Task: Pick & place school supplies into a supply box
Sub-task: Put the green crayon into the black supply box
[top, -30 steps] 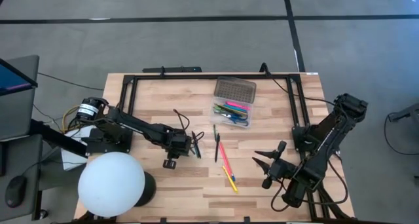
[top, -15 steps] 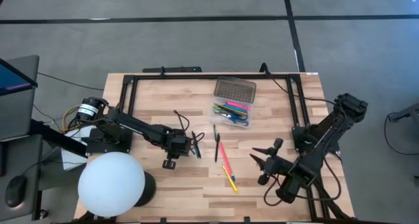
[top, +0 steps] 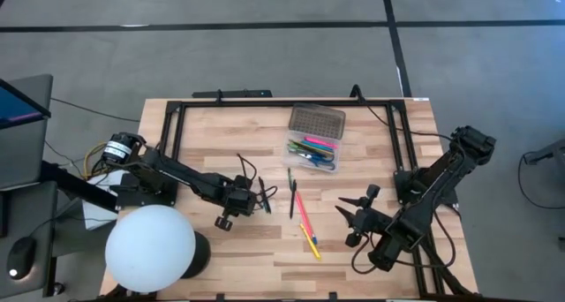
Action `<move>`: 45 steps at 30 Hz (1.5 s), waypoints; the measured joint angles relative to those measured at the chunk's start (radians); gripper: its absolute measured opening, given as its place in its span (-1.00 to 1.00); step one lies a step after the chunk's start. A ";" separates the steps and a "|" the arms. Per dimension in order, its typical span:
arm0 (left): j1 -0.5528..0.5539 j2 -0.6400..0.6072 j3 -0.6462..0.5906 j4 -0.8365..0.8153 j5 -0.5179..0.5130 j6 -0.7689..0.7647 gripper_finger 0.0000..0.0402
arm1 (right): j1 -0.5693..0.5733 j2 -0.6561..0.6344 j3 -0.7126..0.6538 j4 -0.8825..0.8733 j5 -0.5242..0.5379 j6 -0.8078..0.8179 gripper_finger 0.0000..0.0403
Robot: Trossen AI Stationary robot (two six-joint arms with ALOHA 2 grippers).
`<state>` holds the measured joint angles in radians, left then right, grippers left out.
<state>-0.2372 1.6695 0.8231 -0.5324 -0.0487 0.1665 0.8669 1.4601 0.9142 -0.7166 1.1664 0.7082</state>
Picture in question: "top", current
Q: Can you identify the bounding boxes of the white globe lamp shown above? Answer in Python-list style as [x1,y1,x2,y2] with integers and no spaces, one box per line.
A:
[104,204,197,294]

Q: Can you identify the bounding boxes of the white box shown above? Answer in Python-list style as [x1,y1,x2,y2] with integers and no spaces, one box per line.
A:
[81,168,133,231]

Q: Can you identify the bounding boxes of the black laptop cable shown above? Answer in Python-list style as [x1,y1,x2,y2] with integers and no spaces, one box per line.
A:
[49,96,141,124]

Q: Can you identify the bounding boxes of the black aluminium table frame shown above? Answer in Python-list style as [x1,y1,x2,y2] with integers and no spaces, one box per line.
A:
[158,98,445,299]

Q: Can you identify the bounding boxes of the grey side desk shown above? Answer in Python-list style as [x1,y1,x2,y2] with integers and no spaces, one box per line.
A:
[0,180,59,299]

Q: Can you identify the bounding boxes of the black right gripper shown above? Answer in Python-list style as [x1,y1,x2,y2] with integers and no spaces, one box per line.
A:
[334,184,394,250]

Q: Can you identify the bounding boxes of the blue-handled scissors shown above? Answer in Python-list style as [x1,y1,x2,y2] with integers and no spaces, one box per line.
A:
[307,153,337,171]

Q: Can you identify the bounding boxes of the black floor cable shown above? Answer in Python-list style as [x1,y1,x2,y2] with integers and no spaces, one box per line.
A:
[516,153,565,211]

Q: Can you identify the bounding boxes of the black power strip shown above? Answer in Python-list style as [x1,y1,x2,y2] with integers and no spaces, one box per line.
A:
[191,88,274,100]

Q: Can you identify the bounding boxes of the grey metal stand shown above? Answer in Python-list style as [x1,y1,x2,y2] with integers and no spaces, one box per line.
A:
[523,137,565,167]

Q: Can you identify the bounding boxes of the black diagonal frame strut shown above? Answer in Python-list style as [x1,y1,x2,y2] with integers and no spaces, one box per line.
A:
[403,204,476,298]

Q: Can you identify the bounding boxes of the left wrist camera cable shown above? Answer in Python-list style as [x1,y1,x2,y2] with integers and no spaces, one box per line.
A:
[236,152,279,208]

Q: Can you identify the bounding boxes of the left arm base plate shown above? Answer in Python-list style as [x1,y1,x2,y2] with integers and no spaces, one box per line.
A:
[115,171,181,208]

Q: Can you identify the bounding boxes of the black frame cable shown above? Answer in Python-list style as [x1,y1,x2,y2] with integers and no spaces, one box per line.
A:
[350,83,456,140]

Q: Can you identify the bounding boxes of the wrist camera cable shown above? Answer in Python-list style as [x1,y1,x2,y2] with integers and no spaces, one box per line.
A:
[236,152,279,208]
[350,204,458,276]

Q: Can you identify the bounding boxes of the long black pen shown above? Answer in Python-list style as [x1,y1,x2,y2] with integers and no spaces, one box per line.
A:
[289,178,298,220]

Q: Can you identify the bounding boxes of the black round lamp base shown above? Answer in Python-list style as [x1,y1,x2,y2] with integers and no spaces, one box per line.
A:
[179,230,213,280]

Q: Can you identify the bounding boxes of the clear plastic supply box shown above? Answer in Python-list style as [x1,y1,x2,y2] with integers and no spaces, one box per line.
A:
[281,102,347,174]

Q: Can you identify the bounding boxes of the thin pink pen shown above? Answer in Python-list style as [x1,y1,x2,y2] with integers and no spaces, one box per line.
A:
[294,190,316,242]

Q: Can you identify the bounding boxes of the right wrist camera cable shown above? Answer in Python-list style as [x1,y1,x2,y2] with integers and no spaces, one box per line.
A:
[350,204,458,276]

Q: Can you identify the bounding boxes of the black support beam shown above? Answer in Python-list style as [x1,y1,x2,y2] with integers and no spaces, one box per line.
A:
[40,159,121,214]

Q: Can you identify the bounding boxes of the yellow cable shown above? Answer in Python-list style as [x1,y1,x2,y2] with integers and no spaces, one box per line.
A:
[82,141,109,180]

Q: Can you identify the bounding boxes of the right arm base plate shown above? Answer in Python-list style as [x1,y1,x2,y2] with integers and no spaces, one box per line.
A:
[393,168,461,207]

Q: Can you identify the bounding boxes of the black computer mouse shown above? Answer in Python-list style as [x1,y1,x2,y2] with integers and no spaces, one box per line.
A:
[5,236,39,282]

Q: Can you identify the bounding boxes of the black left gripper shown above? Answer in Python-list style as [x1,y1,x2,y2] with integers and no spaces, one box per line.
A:
[215,173,266,233]

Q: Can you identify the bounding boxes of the grey open laptop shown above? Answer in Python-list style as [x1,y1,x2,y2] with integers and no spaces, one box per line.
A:
[0,73,54,192]

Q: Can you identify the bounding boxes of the pink highlighter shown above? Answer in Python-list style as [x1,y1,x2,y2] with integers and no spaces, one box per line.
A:
[303,136,339,150]

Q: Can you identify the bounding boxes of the teal marker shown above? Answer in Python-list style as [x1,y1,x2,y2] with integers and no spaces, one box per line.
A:
[301,140,335,153]

